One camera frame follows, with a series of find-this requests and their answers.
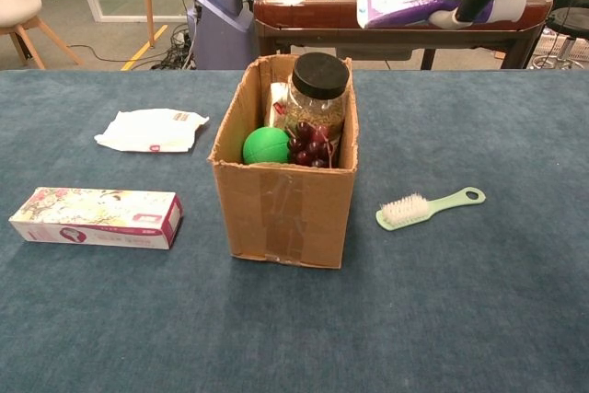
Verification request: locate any wooden pole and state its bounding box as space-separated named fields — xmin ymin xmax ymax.
xmin=138 ymin=0 xmax=157 ymax=50

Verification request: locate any wooden mahjong table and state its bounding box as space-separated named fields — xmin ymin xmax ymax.
xmin=252 ymin=0 xmax=554 ymax=71

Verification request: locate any white plastic crate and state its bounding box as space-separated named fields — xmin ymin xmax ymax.
xmin=535 ymin=27 xmax=589 ymax=64

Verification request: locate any red grape bunch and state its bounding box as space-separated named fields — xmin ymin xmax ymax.
xmin=285 ymin=121 xmax=336 ymax=169

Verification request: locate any green brush with white bristles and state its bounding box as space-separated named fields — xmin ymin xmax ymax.
xmin=375 ymin=186 xmax=487 ymax=232

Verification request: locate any black-lidded grain jar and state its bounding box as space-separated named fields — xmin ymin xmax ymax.
xmin=284 ymin=52 xmax=351 ymax=139

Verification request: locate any blue purple machine base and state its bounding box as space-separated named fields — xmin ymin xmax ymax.
xmin=185 ymin=0 xmax=260 ymax=71

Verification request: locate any black stool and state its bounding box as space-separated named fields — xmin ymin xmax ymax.
xmin=544 ymin=0 xmax=589 ymax=70

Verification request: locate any flat white plastic packet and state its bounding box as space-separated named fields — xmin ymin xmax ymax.
xmin=93 ymin=108 xmax=211 ymax=155

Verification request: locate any purple and white tube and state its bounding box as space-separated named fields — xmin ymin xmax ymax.
xmin=356 ymin=0 xmax=528 ymax=30

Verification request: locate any brown cardboard box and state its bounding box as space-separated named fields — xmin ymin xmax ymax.
xmin=207 ymin=53 xmax=360 ymax=270

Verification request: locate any floral pink white carton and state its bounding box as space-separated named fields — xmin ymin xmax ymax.
xmin=8 ymin=186 xmax=185 ymax=250

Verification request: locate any white and red packet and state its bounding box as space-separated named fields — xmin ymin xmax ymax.
xmin=265 ymin=82 xmax=292 ymax=130

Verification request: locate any green ball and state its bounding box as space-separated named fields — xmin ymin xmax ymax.
xmin=242 ymin=126 xmax=292 ymax=166

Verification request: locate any blue table cloth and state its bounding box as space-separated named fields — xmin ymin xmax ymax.
xmin=0 ymin=69 xmax=589 ymax=393

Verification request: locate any bundle of floor cables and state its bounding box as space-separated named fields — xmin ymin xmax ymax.
xmin=150 ymin=23 xmax=200 ymax=71

